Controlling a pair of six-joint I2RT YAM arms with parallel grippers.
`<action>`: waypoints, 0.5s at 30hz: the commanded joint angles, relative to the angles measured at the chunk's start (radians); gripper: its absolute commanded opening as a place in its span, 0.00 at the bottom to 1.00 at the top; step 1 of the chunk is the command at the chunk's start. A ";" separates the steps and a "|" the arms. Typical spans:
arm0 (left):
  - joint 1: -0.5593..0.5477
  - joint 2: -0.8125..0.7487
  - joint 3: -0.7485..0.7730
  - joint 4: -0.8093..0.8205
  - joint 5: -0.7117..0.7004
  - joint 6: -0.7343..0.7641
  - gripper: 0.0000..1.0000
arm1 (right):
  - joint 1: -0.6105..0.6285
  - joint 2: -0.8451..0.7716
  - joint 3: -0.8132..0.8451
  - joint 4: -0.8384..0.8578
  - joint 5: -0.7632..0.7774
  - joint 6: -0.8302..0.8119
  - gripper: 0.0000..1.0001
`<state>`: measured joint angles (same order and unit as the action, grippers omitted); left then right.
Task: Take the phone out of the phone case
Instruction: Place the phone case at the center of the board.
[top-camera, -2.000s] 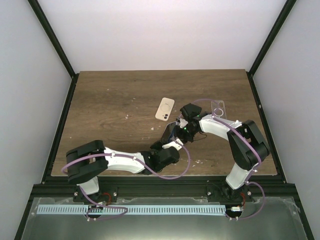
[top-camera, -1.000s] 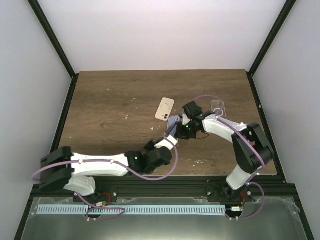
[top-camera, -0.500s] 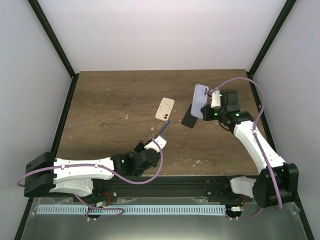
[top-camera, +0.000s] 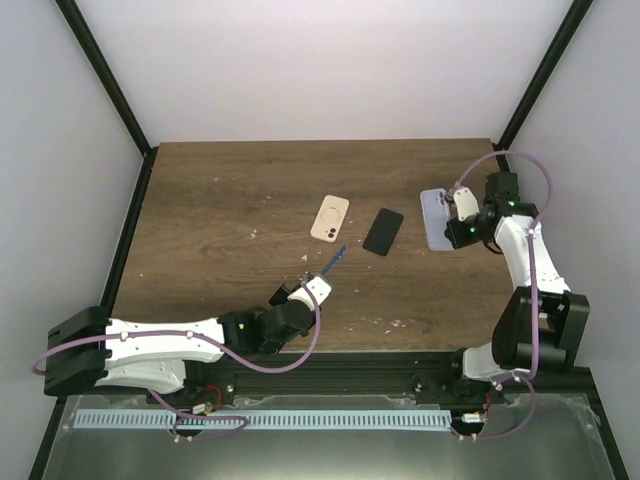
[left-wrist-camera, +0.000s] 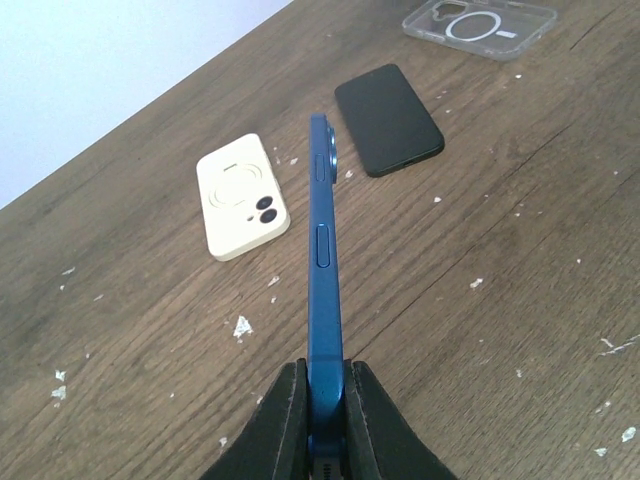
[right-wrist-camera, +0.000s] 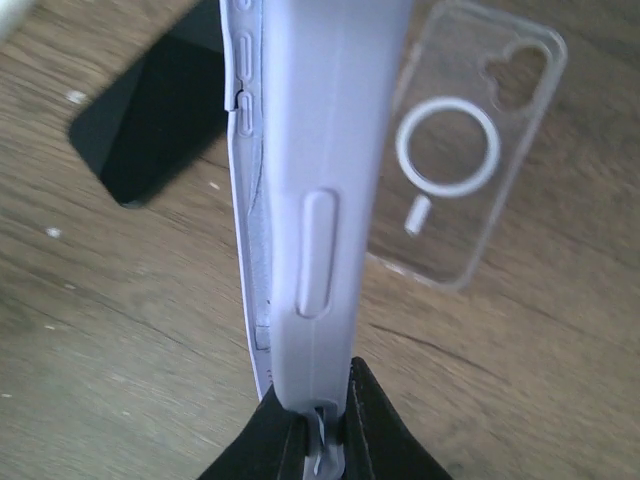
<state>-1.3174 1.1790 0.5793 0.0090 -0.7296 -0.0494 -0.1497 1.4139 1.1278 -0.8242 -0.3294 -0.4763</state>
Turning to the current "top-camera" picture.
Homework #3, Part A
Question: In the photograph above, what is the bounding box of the black smartphone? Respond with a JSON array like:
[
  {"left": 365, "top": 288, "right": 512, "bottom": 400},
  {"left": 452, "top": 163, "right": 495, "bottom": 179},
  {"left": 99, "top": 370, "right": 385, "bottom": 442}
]
[{"left": 363, "top": 208, "right": 404, "bottom": 256}]

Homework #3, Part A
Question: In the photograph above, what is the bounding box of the black right frame post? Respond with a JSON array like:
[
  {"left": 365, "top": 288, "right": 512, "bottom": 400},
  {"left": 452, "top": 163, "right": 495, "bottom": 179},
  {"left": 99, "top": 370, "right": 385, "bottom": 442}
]
[{"left": 494, "top": 0, "right": 594, "bottom": 150}]

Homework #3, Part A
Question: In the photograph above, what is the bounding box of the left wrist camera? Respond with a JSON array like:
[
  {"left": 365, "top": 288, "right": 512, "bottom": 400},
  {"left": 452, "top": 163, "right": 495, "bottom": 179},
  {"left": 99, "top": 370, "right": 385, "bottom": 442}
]
[{"left": 287, "top": 275, "right": 333, "bottom": 310}]

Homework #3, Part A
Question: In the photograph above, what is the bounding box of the grey metal front plate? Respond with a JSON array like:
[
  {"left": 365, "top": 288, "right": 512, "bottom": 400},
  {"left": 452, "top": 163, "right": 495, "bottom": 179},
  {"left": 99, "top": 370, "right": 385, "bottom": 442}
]
[{"left": 42, "top": 393, "right": 627, "bottom": 479}]

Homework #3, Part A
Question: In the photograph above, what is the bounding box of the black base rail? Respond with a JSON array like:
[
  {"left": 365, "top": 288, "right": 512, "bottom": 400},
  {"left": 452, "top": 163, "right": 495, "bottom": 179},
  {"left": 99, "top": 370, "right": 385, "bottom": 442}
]
[
  {"left": 492, "top": 142, "right": 629, "bottom": 480},
  {"left": 28, "top": 146, "right": 159, "bottom": 480}
]

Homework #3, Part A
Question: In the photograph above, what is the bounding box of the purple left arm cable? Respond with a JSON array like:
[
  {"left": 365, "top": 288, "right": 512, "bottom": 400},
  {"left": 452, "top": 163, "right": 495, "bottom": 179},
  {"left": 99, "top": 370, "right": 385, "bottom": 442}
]
[{"left": 32, "top": 287, "right": 321, "bottom": 444}]

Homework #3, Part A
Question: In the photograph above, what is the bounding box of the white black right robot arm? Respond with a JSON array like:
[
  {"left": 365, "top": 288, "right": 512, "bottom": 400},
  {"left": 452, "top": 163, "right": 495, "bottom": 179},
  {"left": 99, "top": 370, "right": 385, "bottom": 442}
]
[{"left": 444, "top": 172, "right": 590, "bottom": 403}]

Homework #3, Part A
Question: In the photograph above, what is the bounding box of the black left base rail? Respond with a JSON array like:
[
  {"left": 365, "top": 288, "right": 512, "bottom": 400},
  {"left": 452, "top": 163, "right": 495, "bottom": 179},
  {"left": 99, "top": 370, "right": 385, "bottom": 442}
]
[{"left": 28, "top": 146, "right": 159, "bottom": 480}]

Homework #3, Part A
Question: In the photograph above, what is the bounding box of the light blue slotted cable duct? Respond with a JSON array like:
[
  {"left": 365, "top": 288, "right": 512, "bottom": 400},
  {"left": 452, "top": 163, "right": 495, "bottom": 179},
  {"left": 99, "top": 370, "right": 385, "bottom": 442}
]
[{"left": 73, "top": 409, "right": 451, "bottom": 432}]

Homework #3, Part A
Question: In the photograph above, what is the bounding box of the black left frame post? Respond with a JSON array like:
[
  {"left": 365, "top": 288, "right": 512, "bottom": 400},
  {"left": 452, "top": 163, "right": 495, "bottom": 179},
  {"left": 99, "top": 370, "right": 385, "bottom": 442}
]
[{"left": 53, "top": 0, "right": 153, "bottom": 156}]

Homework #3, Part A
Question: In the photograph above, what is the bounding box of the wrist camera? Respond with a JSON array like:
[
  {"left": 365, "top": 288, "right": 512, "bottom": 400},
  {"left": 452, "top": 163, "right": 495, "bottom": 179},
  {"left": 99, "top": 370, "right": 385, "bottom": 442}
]
[
  {"left": 447, "top": 186, "right": 480, "bottom": 222},
  {"left": 287, "top": 275, "right": 333, "bottom": 310}
]

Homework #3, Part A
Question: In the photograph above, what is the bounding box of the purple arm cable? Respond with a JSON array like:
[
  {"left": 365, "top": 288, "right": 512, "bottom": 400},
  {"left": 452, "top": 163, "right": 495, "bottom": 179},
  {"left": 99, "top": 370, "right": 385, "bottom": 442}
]
[
  {"left": 452, "top": 149, "right": 554, "bottom": 441},
  {"left": 32, "top": 287, "right": 321, "bottom": 444}
]

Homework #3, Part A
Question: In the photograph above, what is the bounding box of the beige phone case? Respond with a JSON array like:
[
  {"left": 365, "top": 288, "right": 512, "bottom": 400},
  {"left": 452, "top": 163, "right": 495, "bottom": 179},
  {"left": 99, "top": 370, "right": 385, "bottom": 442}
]
[{"left": 310, "top": 195, "right": 350, "bottom": 243}]

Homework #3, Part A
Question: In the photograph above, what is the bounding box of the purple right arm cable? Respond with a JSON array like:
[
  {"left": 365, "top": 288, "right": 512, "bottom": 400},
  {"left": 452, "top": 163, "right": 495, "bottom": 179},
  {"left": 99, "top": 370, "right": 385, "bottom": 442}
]
[{"left": 452, "top": 149, "right": 554, "bottom": 441}]

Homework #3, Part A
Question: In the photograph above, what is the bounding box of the black front mounting rail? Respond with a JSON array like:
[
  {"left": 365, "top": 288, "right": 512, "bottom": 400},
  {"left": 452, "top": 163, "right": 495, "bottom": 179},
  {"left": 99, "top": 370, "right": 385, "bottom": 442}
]
[{"left": 64, "top": 349, "right": 591, "bottom": 406}]

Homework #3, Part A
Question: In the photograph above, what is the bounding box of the lilac phone case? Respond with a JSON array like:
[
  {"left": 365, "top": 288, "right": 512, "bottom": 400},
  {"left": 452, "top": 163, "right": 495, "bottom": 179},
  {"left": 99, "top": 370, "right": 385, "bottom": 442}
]
[{"left": 419, "top": 188, "right": 454, "bottom": 251}]

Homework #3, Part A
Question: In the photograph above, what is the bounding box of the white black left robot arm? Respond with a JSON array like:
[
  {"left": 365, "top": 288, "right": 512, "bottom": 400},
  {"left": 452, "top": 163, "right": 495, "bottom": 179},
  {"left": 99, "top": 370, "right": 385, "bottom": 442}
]
[{"left": 32, "top": 248, "right": 346, "bottom": 404}]

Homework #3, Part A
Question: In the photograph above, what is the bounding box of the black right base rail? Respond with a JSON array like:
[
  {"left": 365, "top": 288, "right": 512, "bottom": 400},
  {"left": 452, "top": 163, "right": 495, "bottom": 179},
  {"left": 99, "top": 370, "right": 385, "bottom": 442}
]
[{"left": 492, "top": 142, "right": 629, "bottom": 480}]

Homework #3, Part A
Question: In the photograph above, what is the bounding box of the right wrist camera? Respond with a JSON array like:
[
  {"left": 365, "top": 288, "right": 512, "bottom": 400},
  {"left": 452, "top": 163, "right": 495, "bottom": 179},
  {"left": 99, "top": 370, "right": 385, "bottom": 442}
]
[{"left": 447, "top": 186, "right": 480, "bottom": 222}]

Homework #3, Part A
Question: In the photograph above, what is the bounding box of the black frame post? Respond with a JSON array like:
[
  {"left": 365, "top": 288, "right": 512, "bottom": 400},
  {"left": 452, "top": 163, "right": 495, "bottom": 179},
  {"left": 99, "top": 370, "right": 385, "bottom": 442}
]
[
  {"left": 494, "top": 0, "right": 594, "bottom": 150},
  {"left": 53, "top": 0, "right": 153, "bottom": 156}
]

